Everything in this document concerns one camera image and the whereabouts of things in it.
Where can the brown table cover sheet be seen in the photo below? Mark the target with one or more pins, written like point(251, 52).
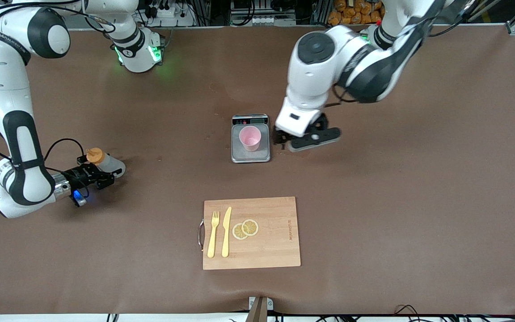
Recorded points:
point(373, 246)

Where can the pink plastic cup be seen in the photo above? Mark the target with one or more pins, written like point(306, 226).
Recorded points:
point(249, 136)

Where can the metal table edge bracket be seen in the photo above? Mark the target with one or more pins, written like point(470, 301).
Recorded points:
point(259, 308)

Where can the translucent sauce bottle orange cap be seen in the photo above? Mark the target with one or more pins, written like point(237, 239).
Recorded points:
point(114, 166)

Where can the yellow plastic fork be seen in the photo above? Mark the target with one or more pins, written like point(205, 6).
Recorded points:
point(213, 241)

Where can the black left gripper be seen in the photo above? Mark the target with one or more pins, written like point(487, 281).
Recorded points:
point(279, 136)

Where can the lemon slice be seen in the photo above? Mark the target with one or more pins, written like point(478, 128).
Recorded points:
point(250, 227)
point(238, 231)

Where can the wooden cutting board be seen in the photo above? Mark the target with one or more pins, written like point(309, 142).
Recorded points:
point(275, 241)

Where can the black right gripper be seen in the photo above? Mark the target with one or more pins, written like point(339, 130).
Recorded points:
point(77, 175)

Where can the yellow plastic knife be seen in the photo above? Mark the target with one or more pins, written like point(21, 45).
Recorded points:
point(226, 232)

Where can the orange snack bag pile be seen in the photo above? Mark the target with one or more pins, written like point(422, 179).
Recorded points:
point(351, 13)

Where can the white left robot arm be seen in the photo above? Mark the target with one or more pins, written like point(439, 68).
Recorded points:
point(315, 80)

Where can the grey digital kitchen scale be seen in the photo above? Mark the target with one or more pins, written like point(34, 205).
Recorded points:
point(237, 150)

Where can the white power strip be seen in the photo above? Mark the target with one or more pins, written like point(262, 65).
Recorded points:
point(181, 18)

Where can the white connector strip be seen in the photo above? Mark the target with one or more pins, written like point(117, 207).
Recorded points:
point(262, 21)

